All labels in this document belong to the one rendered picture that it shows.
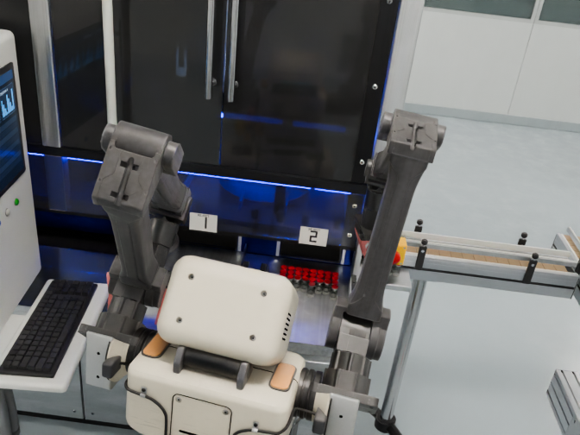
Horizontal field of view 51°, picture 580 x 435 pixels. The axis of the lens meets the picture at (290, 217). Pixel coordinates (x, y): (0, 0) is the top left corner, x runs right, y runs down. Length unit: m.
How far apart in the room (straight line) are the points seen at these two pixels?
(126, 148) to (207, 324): 0.31
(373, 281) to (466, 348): 2.20
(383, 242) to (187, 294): 0.34
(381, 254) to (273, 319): 0.22
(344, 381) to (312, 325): 0.66
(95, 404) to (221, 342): 1.53
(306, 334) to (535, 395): 1.66
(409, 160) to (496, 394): 2.16
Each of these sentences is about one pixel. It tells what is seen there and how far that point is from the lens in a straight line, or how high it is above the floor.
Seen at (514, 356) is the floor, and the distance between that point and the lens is 3.31.
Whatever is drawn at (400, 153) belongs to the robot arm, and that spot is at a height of 1.59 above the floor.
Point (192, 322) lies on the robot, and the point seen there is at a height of 1.32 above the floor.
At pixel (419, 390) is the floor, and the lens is 2.92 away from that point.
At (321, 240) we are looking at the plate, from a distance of 1.85.
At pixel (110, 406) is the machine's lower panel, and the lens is 2.46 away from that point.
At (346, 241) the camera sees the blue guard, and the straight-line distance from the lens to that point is 1.85.
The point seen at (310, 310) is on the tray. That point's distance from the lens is 1.77.
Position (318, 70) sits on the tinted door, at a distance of 1.66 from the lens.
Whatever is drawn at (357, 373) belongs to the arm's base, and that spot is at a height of 1.24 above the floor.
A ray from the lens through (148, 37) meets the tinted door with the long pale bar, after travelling 1.72.
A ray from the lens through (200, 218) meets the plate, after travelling 1.87.
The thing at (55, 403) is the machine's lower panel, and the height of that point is 0.16.
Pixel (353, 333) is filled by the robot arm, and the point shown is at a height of 1.26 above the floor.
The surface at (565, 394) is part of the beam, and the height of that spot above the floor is 0.54.
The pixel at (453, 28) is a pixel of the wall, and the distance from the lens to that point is 6.41.
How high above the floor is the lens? 1.95
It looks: 29 degrees down
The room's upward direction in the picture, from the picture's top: 7 degrees clockwise
